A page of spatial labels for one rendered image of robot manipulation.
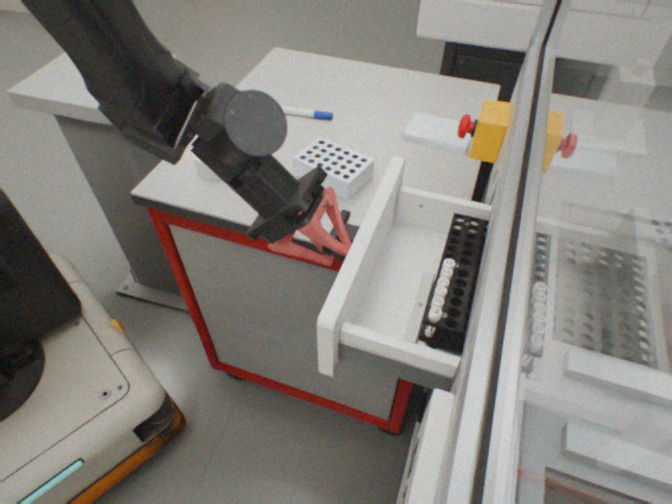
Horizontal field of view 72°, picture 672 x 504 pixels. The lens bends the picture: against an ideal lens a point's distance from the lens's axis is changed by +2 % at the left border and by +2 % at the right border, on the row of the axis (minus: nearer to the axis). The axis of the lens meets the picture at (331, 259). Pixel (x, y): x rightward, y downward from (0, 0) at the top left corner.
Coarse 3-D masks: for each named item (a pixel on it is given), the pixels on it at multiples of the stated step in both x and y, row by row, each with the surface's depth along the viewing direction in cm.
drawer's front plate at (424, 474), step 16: (432, 400) 40; (448, 400) 39; (432, 416) 39; (448, 416) 39; (432, 432) 38; (432, 448) 37; (416, 464) 37; (432, 464) 36; (416, 480) 35; (432, 480) 35; (416, 496) 35; (432, 496) 35
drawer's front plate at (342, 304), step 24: (384, 192) 57; (384, 216) 58; (360, 240) 52; (384, 240) 64; (360, 264) 50; (336, 288) 47; (360, 288) 55; (336, 312) 45; (336, 336) 48; (336, 360) 52
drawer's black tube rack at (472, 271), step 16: (480, 224) 58; (464, 240) 56; (480, 240) 56; (464, 256) 54; (480, 256) 55; (464, 272) 53; (464, 288) 51; (448, 304) 50; (464, 304) 50; (448, 320) 49; (464, 320) 48; (448, 336) 51; (464, 336) 50
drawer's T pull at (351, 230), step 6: (342, 210) 58; (342, 216) 57; (348, 216) 57; (348, 228) 56; (354, 228) 56; (330, 234) 55; (336, 234) 55; (348, 234) 55; (354, 234) 55; (324, 246) 54; (324, 252) 54; (330, 252) 54
